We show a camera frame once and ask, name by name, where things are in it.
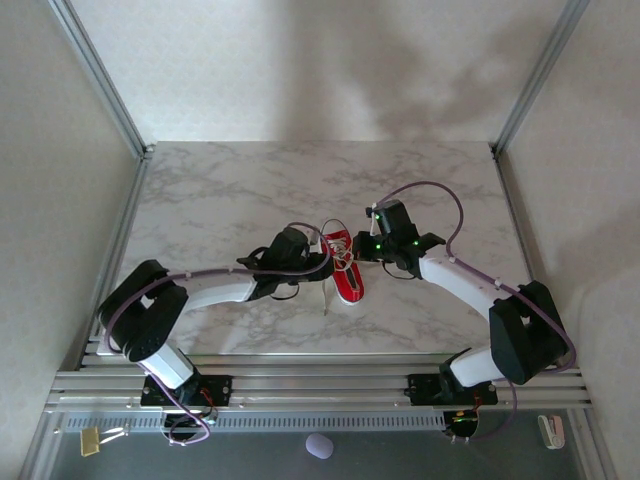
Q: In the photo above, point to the white shoelace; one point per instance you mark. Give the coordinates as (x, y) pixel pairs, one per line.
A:
(340, 247)

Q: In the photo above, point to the red canvas sneaker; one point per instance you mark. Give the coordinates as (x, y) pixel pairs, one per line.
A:
(352, 290)

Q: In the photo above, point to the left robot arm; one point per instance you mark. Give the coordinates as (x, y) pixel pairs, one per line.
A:
(220, 295)

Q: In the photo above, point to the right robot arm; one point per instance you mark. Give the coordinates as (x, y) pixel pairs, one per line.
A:
(450, 280)

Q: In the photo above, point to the lavender oval object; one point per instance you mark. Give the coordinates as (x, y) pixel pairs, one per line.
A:
(319, 446)

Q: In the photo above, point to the black controller board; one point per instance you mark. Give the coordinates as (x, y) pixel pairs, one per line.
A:
(462, 425)
(187, 425)

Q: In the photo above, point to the white pink clip device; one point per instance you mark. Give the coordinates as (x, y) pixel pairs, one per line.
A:
(550, 432)

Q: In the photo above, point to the brass binder clip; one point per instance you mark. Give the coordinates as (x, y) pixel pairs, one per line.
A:
(90, 442)

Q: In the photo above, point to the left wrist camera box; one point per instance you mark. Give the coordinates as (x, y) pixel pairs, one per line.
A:
(315, 246)

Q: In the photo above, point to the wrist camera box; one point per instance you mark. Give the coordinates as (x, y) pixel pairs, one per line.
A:
(374, 222)
(315, 246)

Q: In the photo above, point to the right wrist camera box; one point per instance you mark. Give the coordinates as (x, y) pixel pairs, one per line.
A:
(374, 222)

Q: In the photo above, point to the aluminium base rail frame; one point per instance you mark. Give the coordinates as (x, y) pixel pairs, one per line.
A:
(320, 385)

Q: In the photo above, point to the aluminium table side rail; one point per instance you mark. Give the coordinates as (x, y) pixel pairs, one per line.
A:
(516, 220)
(126, 220)

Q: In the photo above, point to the aluminium frame post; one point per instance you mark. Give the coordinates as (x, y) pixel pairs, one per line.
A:
(101, 75)
(540, 75)

